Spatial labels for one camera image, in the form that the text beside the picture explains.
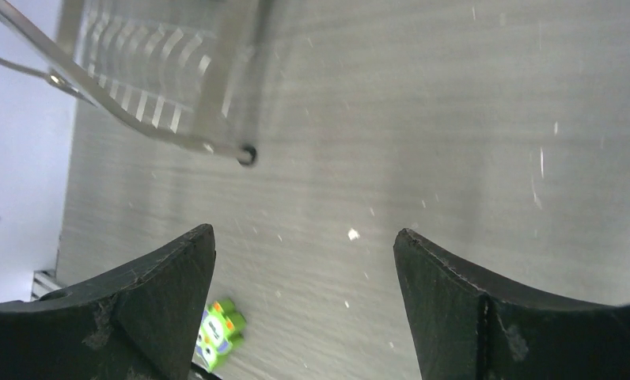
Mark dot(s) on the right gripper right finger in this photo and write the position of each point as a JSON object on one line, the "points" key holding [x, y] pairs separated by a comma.
{"points": [[468, 322]]}

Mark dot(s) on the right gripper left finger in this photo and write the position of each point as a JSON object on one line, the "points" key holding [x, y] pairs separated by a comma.
{"points": [[137, 321]]}

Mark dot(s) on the metal two-tier dish rack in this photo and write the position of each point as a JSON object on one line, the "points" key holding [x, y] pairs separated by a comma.
{"points": [[165, 69]]}

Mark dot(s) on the green owl puzzle piece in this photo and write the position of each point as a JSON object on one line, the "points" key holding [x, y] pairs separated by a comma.
{"points": [[220, 332]]}

